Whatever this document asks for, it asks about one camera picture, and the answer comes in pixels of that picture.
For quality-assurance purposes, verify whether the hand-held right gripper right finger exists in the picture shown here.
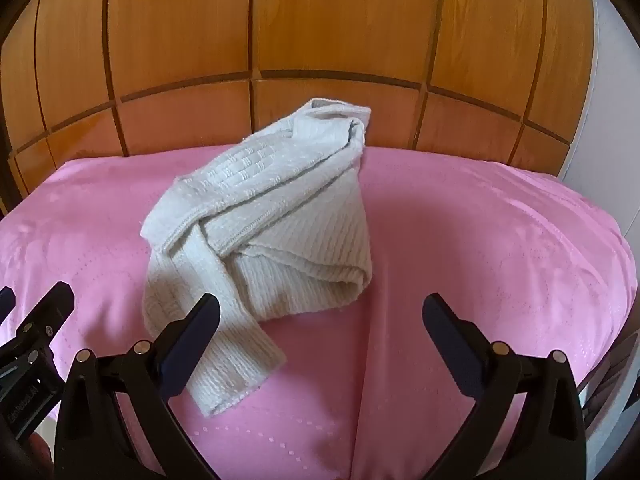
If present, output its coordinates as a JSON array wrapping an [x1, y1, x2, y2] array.
[[422, 293, 587, 480]]

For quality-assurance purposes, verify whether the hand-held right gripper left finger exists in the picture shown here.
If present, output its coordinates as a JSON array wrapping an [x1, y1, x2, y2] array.
[[52, 293, 221, 480]]

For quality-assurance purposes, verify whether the white knit sweater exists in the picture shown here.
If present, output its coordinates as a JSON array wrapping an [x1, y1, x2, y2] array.
[[140, 97, 376, 417]]

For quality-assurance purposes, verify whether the pink bed sheet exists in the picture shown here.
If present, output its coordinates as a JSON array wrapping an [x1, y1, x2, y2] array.
[[0, 146, 636, 480]]

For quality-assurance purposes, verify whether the wooden headboard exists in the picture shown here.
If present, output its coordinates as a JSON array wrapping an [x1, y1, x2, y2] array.
[[0, 0, 596, 216]]

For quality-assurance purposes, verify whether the brown bed frame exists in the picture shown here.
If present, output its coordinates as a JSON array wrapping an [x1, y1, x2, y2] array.
[[575, 327, 640, 433]]

